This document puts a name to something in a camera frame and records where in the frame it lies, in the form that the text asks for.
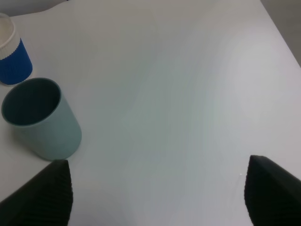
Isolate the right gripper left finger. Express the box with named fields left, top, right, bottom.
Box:
left=0, top=160, right=73, bottom=226

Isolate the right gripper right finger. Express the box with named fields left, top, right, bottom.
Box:
left=244, top=155, right=301, bottom=226

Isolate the teal plastic cup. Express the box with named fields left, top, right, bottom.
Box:
left=1, top=78, right=82, bottom=161

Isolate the blue white paper cup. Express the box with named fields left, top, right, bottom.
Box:
left=0, top=13, right=33, bottom=86

